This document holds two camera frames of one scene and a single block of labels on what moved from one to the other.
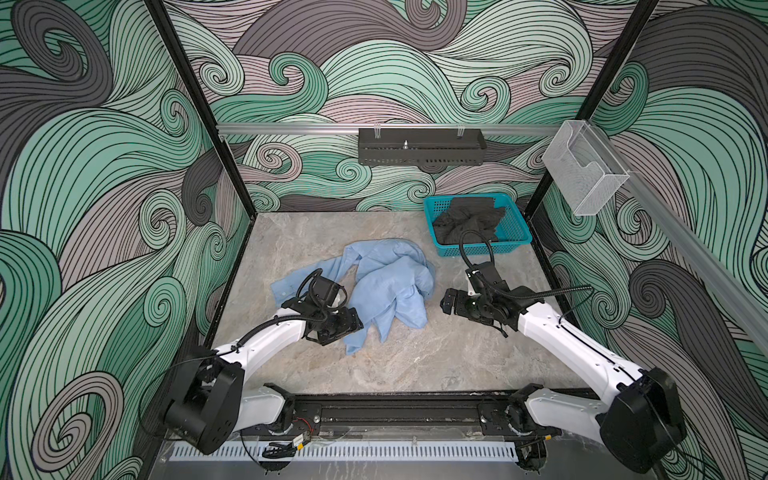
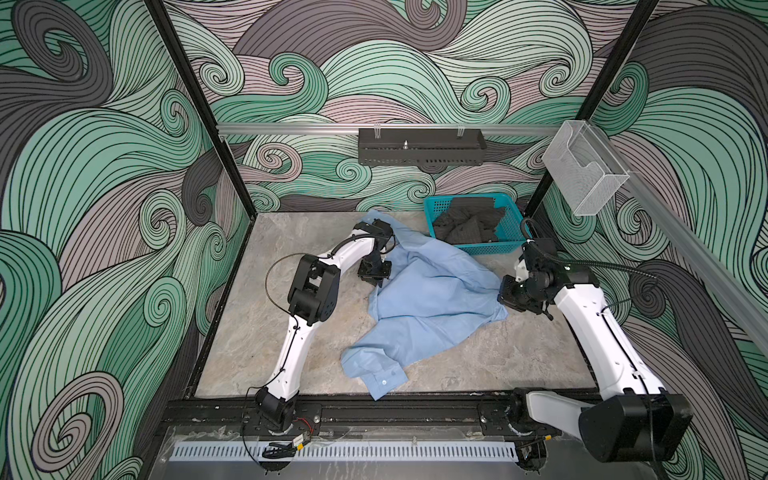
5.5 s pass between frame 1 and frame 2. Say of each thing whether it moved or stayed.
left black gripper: moved
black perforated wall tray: stayed
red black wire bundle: stayed
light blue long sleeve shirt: moved
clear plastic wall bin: stayed
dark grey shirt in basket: stayed
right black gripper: moved
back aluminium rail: stayed
